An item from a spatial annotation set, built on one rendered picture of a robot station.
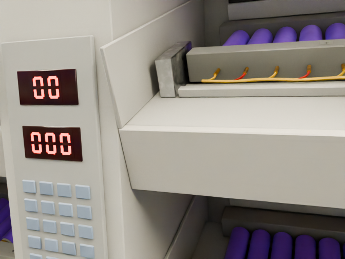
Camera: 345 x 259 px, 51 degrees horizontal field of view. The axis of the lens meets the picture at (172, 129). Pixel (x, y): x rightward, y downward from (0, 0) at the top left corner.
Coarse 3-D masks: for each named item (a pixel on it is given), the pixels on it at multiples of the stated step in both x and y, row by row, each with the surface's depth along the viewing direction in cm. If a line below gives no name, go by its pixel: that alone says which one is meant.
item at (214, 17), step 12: (204, 0) 39; (216, 0) 38; (204, 12) 39; (216, 12) 38; (336, 12) 34; (216, 24) 39; (216, 36) 39; (216, 204) 42; (228, 204) 41; (216, 216) 42; (336, 216) 37
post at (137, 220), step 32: (0, 0) 24; (32, 0) 23; (64, 0) 22; (96, 0) 21; (128, 0) 23; (160, 0) 28; (0, 32) 24; (32, 32) 23; (64, 32) 22; (96, 32) 22; (0, 64) 24; (96, 64) 22; (0, 96) 25; (128, 192) 24; (160, 192) 29; (128, 224) 24; (160, 224) 29; (128, 256) 24; (160, 256) 29
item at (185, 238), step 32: (192, 224) 36; (224, 224) 37; (256, 224) 36; (288, 224) 35; (320, 224) 34; (192, 256) 36; (224, 256) 34; (256, 256) 32; (288, 256) 32; (320, 256) 32
